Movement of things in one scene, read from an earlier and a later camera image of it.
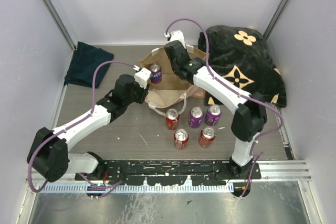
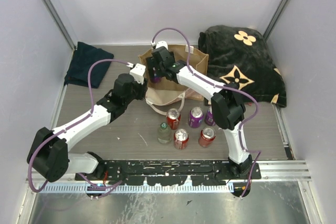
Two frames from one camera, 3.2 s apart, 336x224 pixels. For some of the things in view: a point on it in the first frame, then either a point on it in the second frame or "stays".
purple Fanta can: (213, 115) stays
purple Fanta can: (196, 117) stays
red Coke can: (172, 117) stays
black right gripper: (185, 50) → (151, 63)
